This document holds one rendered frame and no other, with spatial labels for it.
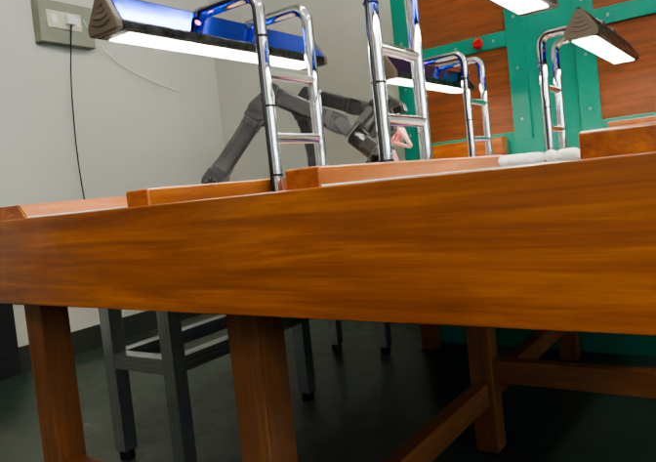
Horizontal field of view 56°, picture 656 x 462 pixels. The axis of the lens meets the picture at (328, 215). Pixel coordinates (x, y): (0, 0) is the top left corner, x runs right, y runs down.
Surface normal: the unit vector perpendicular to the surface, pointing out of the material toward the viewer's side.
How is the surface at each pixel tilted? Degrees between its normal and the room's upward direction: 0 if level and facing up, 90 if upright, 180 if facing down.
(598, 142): 90
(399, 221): 90
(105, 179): 90
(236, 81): 90
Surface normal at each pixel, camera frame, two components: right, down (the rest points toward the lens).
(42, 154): 0.83, -0.06
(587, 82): -0.58, 0.10
